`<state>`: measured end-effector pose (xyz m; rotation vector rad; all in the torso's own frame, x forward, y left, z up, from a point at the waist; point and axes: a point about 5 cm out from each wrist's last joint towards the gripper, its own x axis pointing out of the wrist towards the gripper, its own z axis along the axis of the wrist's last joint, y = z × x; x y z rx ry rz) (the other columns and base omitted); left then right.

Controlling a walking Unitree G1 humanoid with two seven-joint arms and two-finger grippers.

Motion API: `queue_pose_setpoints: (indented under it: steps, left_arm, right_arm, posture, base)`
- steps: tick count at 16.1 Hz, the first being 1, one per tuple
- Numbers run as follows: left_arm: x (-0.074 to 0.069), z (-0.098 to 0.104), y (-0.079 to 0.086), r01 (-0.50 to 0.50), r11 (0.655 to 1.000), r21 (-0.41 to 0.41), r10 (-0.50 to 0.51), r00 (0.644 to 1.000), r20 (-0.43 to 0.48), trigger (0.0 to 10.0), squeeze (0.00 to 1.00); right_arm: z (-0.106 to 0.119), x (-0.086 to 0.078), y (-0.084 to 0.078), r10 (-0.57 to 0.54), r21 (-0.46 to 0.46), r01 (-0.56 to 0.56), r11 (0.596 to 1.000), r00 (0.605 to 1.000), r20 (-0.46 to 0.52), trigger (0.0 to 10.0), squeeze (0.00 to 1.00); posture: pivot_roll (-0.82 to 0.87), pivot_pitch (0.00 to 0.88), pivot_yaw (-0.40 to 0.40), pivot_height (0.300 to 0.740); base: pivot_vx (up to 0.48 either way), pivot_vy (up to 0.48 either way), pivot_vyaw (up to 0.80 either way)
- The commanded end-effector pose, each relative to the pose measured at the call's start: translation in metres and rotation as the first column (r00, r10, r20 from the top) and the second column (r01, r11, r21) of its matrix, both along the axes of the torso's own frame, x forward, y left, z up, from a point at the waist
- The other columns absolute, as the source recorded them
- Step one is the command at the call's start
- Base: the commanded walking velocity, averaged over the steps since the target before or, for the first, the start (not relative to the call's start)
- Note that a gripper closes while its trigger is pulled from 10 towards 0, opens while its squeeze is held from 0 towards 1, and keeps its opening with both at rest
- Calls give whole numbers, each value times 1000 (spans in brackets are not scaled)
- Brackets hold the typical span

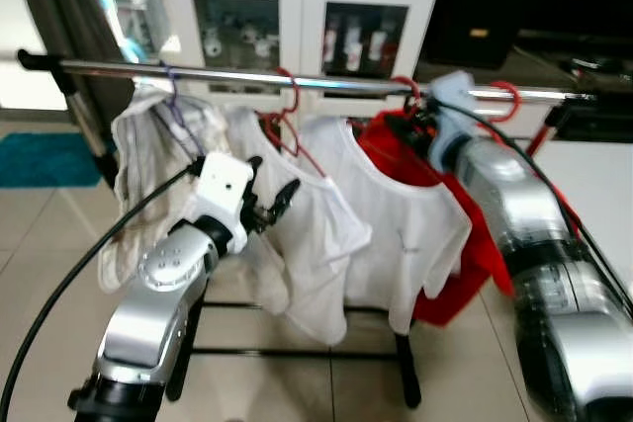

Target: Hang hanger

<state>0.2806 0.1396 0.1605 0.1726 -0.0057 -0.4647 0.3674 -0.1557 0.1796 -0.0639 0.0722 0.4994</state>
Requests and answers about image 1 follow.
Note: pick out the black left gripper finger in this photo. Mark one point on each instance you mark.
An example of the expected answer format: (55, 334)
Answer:
(281, 203)
(253, 173)

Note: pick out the plain red garment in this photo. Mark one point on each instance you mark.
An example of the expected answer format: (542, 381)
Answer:
(391, 150)

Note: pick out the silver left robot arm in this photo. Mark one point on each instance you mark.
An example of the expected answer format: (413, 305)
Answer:
(158, 289)

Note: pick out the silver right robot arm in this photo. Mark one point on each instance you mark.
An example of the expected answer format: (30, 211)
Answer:
(534, 244)

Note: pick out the purple clothes hanger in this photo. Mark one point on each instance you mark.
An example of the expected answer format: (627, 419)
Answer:
(173, 96)

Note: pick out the white t-shirt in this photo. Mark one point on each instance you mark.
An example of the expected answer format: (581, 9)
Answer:
(307, 234)
(396, 234)

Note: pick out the white checked shirt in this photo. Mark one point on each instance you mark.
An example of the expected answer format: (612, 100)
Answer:
(148, 145)

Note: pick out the white low tv cabinet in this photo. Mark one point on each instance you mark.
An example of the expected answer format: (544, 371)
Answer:
(603, 86)

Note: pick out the teal floor mat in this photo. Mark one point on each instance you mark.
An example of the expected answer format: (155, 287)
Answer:
(45, 160)

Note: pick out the dark grey curtain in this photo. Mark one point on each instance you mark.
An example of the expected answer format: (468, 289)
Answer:
(59, 7)

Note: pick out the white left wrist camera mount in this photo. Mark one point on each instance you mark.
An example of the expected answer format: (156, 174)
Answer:
(223, 190)

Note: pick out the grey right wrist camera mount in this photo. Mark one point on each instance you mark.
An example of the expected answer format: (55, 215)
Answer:
(453, 111)

